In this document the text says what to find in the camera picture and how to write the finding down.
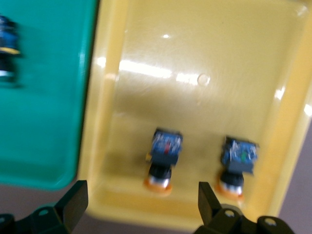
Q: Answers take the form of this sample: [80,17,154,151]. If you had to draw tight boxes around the yellow push button switch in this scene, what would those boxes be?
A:
[214,135,260,202]
[142,128,184,197]

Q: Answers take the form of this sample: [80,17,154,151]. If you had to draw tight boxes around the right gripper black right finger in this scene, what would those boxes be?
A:
[196,181,259,234]

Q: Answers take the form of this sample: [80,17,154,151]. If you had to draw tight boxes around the green plastic tray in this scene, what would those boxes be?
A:
[0,0,101,194]

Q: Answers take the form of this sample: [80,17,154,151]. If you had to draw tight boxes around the yellow plastic tray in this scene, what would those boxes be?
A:
[77,0,312,227]

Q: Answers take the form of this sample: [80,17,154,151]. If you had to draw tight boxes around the green push button switch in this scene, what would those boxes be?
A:
[0,15,23,86]

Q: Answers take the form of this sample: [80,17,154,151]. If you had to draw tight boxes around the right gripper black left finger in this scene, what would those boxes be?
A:
[14,179,89,234]

